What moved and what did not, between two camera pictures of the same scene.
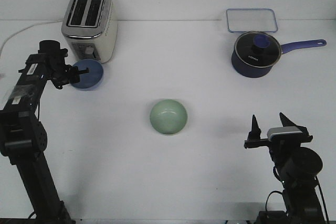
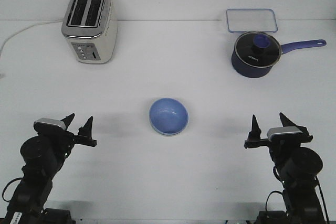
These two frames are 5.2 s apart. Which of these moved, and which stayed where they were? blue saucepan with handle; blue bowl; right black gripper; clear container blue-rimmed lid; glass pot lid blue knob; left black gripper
Moved: left black gripper; blue bowl
Stayed: clear container blue-rimmed lid; glass pot lid blue knob; right black gripper; blue saucepan with handle
